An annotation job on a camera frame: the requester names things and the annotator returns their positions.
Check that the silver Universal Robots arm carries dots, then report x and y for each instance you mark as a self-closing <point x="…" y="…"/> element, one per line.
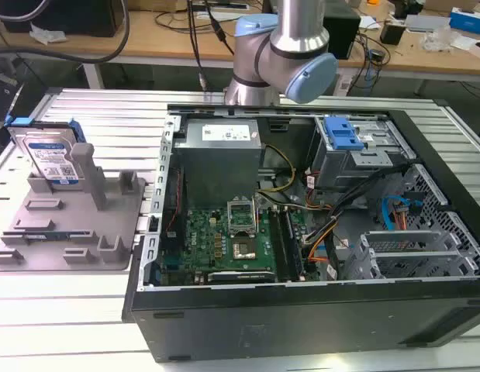
<point x="278" y="50"/>

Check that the silver disk bay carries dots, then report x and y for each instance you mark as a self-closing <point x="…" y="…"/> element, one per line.
<point x="394" y="242"/>
<point x="414" y="265"/>

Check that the hard disk in blue carrier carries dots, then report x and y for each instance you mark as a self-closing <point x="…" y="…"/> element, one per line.
<point x="49" y="155"/>

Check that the grey power supply unit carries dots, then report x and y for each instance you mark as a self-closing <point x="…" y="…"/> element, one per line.
<point x="218" y="162"/>

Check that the green Dell motherboard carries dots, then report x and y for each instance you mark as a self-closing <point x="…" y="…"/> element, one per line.
<point x="228" y="244"/>

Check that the CPU socket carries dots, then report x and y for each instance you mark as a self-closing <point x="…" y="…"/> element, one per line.
<point x="243" y="250"/>

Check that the black RAM slot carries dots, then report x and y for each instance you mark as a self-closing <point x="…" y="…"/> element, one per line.
<point x="279" y="244"/>
<point x="294" y="242"/>

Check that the black expansion slot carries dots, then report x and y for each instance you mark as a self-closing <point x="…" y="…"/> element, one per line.
<point x="241" y="276"/>

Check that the blue drive latch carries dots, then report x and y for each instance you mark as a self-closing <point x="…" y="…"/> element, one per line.
<point x="342" y="133"/>

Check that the silver optical drive cage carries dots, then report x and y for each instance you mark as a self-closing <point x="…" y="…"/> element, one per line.
<point x="356" y="155"/>

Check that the black open PC case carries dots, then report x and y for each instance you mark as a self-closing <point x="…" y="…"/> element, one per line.
<point x="301" y="310"/>

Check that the wooden workbench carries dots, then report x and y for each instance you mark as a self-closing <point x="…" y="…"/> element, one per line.
<point x="185" y="38"/>

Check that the grey parts rack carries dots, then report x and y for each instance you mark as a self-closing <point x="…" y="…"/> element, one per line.
<point x="69" y="232"/>

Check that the RAM stick on rack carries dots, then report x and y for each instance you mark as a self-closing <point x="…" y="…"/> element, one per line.
<point x="45" y="235"/>

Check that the small black box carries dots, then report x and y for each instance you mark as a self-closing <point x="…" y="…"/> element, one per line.
<point x="392" y="33"/>

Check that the white crumpled plastic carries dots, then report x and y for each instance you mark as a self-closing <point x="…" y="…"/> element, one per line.
<point x="47" y="33"/>

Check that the clear plastic bag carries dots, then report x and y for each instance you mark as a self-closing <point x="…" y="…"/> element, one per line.
<point x="437" y="38"/>

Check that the blue white carton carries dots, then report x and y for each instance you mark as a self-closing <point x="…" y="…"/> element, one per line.
<point x="469" y="20"/>

